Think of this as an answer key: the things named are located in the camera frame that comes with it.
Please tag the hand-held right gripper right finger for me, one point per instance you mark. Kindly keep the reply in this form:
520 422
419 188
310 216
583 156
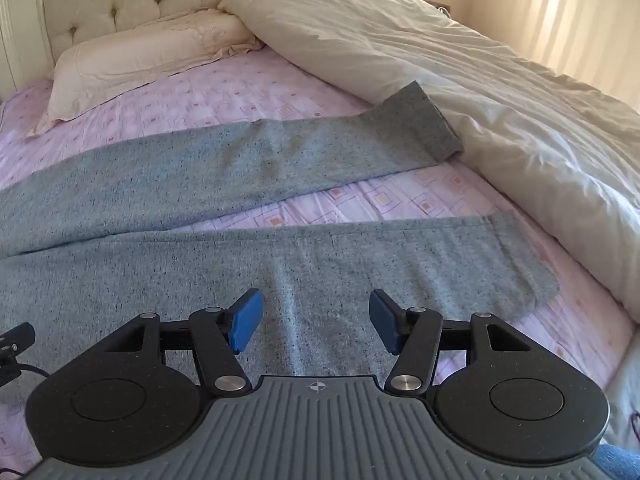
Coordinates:
385 320

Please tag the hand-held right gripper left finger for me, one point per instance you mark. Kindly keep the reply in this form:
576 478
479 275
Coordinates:
246 320

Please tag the grey knit pants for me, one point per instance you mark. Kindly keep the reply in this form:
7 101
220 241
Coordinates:
150 180

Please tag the pink patterned bed sheet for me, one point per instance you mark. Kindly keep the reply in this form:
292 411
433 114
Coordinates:
210 90

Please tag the cream duvet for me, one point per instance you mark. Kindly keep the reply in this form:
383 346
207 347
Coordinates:
450 70

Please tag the blue cloth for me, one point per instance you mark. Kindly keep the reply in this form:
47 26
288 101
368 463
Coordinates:
620 462

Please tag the cream pillow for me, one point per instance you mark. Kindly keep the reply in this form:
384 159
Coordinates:
130 62

